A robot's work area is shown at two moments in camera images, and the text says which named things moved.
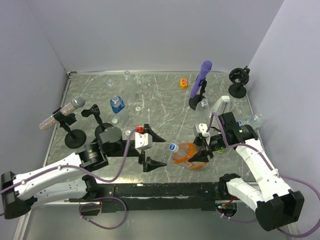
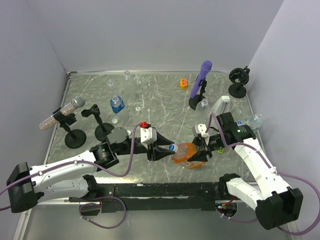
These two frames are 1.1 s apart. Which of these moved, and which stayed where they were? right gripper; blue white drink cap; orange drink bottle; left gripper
Moved: left gripper
Stayed: orange drink bottle; blue white drink cap; right gripper
